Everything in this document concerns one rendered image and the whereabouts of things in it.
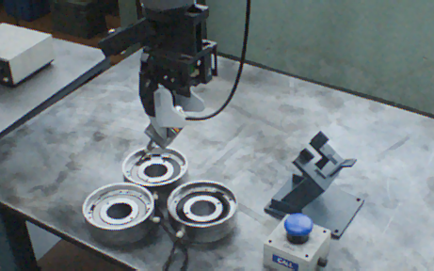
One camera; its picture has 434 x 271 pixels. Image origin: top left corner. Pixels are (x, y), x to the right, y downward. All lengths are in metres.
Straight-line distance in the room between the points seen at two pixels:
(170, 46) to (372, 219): 0.40
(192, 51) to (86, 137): 0.41
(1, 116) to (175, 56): 0.76
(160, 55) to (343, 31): 1.79
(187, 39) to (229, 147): 0.34
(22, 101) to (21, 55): 0.12
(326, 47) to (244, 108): 1.45
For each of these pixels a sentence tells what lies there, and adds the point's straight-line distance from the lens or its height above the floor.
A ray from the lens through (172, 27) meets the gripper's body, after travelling 0.86.
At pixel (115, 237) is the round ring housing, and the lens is 0.95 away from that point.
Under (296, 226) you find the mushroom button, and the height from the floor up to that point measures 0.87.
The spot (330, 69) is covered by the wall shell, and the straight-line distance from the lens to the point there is 2.70.
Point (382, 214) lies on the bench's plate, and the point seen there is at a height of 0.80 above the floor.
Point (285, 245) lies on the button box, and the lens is 0.89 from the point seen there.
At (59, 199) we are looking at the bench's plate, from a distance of 1.07.
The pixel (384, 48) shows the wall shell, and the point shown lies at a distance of 2.57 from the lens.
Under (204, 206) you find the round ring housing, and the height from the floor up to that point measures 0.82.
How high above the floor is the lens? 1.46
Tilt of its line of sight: 36 degrees down
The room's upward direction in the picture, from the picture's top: 1 degrees clockwise
